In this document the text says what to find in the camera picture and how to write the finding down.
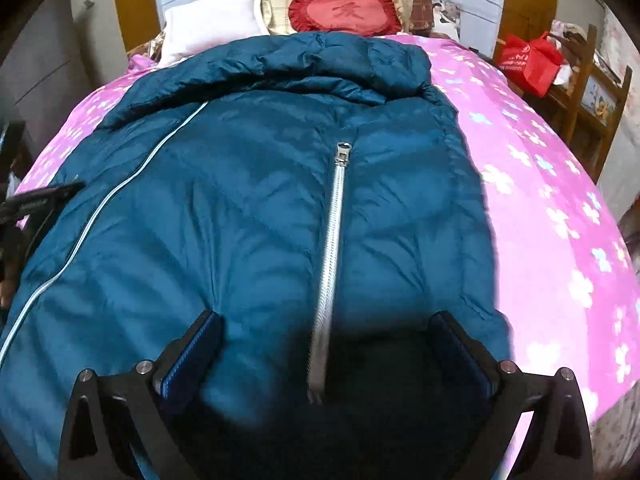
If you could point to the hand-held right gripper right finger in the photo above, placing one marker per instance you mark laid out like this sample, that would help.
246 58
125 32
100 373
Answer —
457 357

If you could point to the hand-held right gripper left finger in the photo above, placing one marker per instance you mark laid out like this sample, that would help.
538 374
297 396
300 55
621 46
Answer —
187 360

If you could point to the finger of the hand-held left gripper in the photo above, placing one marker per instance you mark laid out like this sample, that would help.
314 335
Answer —
35 201

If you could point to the teal puffer jacket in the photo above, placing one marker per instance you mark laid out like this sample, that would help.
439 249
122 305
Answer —
240 200

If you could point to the grey cabinet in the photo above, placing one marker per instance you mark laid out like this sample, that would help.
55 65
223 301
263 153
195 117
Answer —
47 60

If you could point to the pink floral bed sheet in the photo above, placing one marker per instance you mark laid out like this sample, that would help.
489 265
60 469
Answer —
545 195

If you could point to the wooden door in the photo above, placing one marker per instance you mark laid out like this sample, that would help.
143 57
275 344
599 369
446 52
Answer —
137 5

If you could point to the white pillow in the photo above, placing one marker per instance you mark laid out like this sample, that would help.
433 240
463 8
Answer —
210 25

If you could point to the wooden chair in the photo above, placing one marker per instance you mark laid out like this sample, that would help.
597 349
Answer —
585 90

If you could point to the red shopping bag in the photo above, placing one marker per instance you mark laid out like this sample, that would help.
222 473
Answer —
531 60

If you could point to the red heart-shaped pillow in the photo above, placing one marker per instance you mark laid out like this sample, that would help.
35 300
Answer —
345 12

